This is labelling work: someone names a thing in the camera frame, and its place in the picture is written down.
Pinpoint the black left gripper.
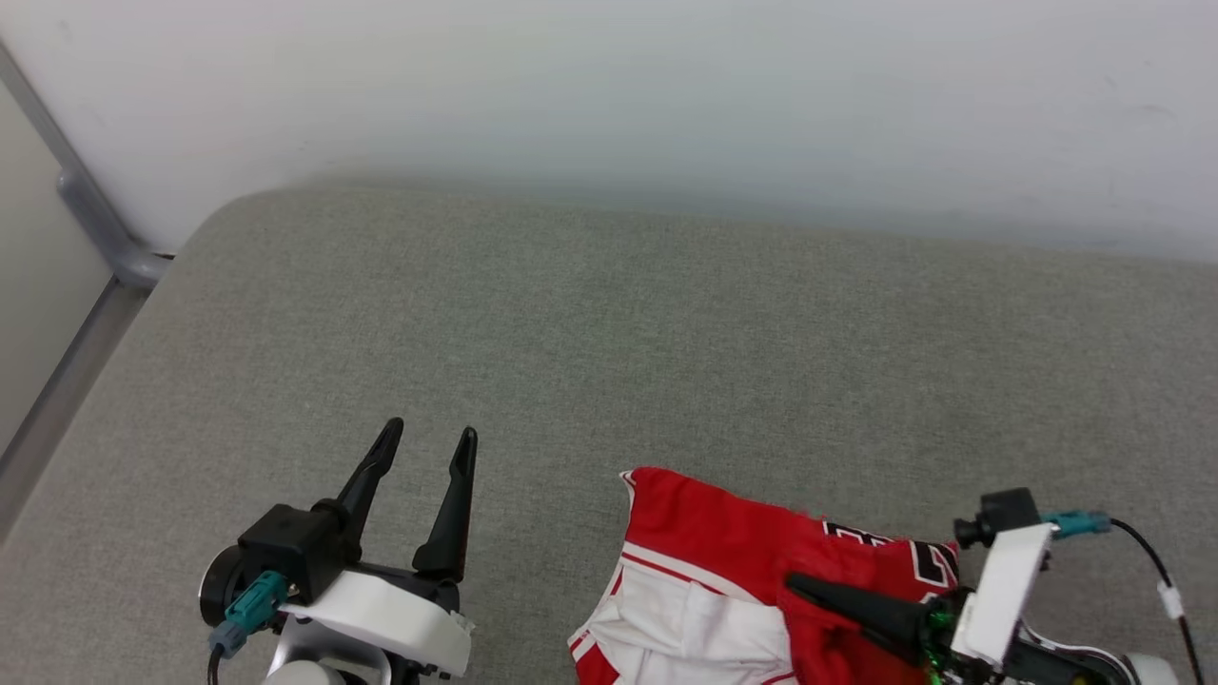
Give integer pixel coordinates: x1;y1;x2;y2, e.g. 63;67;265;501
333;417;480;612

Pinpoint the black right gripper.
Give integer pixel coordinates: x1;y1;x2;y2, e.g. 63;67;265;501
784;571;1026;685

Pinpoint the red and white jersey shirt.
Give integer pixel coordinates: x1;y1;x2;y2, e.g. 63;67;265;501
567;465;962;685

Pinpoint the white left camera bracket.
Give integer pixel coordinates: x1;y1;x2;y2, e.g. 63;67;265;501
284;568;475;679

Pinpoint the teal left camera plug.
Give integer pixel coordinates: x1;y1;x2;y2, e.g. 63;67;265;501
208;570;289;659

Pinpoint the teal camera plug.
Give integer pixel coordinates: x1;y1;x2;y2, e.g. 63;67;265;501
1041;510;1113;541
208;570;289;659

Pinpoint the teal right camera plug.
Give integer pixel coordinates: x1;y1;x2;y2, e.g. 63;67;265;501
1041;510;1113;541

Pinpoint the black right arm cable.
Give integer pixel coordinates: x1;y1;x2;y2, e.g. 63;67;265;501
1108;518;1206;685

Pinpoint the grey metal pipe frame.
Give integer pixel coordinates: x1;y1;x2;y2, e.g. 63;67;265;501
0;40;174;545

